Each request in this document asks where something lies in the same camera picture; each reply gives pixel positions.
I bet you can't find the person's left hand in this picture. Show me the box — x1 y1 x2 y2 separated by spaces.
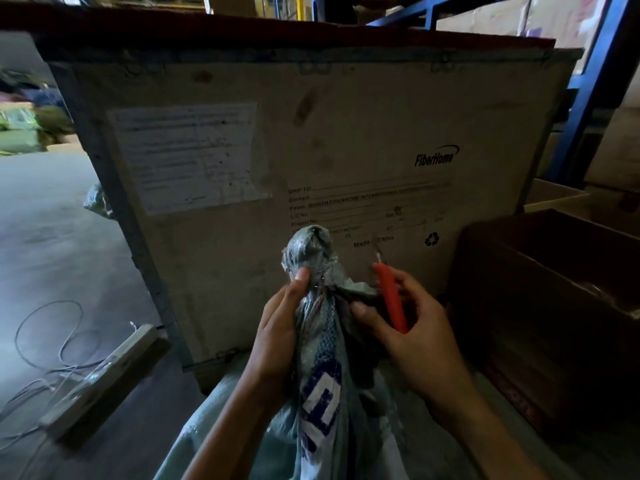
244 267 312 401

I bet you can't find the person's right hand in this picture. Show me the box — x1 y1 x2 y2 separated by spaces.
350 267 477 420

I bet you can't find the red handled cutter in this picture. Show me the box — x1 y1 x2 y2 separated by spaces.
372 251 410 335

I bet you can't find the grey woven sack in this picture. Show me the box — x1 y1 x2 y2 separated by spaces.
152 225 581 480

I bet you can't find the person's right forearm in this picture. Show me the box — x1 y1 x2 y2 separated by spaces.
430 382 551 480

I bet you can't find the person's left forearm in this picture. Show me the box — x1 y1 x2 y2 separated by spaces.
181 380 288 480

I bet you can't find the large wooden crate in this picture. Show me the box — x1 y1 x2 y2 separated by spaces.
0 2 585 393

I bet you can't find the brown cardboard box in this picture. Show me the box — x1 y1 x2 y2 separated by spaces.
447 209 640 440

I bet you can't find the white paper label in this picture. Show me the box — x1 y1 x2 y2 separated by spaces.
106 102 273 217

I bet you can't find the white light fixture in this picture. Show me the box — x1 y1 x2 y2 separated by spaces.
39 324 172 451

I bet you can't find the open beige cardboard box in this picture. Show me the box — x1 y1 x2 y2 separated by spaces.
522 178 591 214

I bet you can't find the crumpled plastic bag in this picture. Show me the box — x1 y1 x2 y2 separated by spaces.
82 184 115 220

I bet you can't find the blue metal rack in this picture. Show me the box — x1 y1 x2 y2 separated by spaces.
367 0 640 184

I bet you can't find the pile of sacks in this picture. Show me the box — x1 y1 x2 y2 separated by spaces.
0 69 76 156

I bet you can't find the white cable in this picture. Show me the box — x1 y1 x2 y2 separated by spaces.
0 300 138 455

